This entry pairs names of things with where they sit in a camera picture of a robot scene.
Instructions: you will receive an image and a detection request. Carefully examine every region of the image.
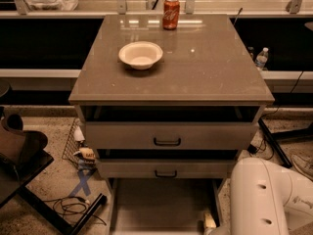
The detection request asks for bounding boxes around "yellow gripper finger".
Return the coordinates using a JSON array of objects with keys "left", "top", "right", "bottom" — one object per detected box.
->
[{"left": 203, "top": 211, "right": 216, "bottom": 229}]

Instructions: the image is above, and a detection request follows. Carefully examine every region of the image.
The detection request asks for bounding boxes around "grey bottom drawer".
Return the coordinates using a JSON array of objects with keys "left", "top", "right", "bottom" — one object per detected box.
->
[{"left": 110, "top": 178, "right": 220, "bottom": 235}]

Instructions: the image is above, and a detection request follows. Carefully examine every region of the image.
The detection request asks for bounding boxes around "grey drawer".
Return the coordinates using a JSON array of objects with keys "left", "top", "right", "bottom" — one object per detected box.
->
[
  {"left": 96, "top": 159, "right": 235, "bottom": 178},
  {"left": 84, "top": 121, "right": 258, "bottom": 150},
  {"left": 110, "top": 178, "right": 220, "bottom": 235}
]

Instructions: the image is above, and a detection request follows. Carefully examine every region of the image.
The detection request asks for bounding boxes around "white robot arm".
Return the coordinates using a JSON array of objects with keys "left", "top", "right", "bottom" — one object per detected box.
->
[{"left": 203, "top": 158, "right": 313, "bottom": 235}]

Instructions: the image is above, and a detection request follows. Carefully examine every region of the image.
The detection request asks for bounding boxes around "grey middle drawer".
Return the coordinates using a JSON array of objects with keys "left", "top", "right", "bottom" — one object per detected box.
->
[{"left": 96, "top": 159, "right": 235, "bottom": 178}]

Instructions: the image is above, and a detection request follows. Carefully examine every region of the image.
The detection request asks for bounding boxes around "grey drawer cabinet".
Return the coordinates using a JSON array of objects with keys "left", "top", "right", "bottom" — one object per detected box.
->
[{"left": 67, "top": 14, "right": 276, "bottom": 194}]

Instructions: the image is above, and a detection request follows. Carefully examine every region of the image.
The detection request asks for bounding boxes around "grey top drawer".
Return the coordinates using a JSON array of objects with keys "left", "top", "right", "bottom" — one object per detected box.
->
[{"left": 84, "top": 121, "right": 258, "bottom": 150}]

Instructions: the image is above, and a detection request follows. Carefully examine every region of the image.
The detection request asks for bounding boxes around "black stand leg right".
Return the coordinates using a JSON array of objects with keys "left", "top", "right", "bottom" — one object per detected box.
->
[{"left": 258, "top": 119, "right": 313, "bottom": 168}]

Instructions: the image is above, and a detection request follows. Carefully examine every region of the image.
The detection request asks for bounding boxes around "black stand leg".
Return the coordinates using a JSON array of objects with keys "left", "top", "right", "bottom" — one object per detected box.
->
[
  {"left": 18, "top": 187, "right": 107, "bottom": 235},
  {"left": 258, "top": 119, "right": 313, "bottom": 168}
]

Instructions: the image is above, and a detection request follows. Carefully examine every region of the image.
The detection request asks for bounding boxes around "black stand leg left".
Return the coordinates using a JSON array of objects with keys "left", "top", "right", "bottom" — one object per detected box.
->
[{"left": 18, "top": 187, "right": 107, "bottom": 235}]

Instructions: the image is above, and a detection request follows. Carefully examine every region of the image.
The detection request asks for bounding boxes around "blue tape cross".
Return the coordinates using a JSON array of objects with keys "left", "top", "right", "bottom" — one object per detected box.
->
[{"left": 69, "top": 170, "right": 95, "bottom": 197}]

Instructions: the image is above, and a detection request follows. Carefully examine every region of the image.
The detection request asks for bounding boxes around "clear water bottle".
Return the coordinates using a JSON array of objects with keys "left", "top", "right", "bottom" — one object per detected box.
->
[{"left": 254, "top": 47, "right": 269, "bottom": 71}]

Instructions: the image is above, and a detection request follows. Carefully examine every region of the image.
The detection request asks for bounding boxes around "white paper bowl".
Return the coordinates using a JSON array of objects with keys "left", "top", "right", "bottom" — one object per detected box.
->
[{"left": 118, "top": 41, "right": 163, "bottom": 71}]

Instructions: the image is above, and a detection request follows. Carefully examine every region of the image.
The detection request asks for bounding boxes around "brown chair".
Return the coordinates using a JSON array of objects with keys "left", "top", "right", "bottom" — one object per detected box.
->
[{"left": 0, "top": 115, "right": 54, "bottom": 208}]

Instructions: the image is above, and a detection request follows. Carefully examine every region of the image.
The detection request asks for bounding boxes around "orange soda can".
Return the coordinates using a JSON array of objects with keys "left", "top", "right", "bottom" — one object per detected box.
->
[{"left": 162, "top": 0, "right": 180, "bottom": 30}]

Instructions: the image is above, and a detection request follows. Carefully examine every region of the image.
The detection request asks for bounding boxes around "black cable right floor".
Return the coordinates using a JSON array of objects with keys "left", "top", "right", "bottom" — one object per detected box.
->
[{"left": 246, "top": 138, "right": 276, "bottom": 162}]

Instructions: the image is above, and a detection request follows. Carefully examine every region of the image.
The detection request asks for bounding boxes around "black floor cable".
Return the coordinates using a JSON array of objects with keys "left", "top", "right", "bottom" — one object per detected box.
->
[{"left": 42, "top": 196, "right": 109, "bottom": 227}]

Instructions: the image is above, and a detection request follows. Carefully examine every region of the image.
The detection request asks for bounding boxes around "wire mesh basket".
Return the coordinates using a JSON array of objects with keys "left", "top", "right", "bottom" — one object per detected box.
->
[{"left": 62, "top": 118, "right": 85, "bottom": 168}]

